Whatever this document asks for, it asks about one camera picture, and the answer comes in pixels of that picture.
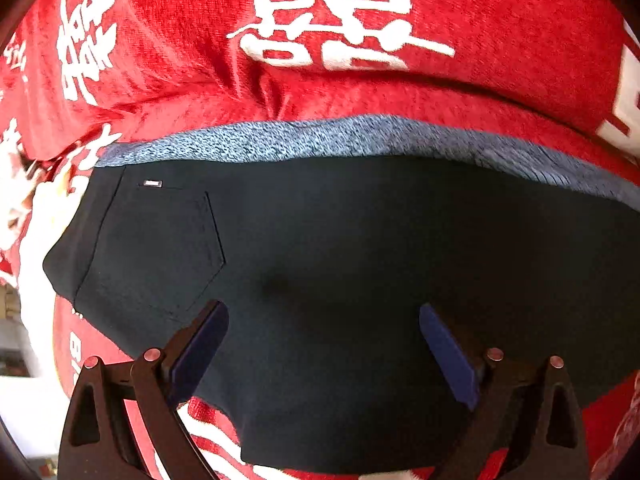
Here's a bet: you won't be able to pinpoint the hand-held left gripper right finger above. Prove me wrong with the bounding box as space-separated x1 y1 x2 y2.
419 303 592 480

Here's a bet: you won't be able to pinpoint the red printed blanket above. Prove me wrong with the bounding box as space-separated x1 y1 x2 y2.
0 0 640 480

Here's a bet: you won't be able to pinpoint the black pants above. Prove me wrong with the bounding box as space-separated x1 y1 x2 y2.
42 115 640 476

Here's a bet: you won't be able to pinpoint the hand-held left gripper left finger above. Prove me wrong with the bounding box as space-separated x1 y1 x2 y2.
58 300 230 480

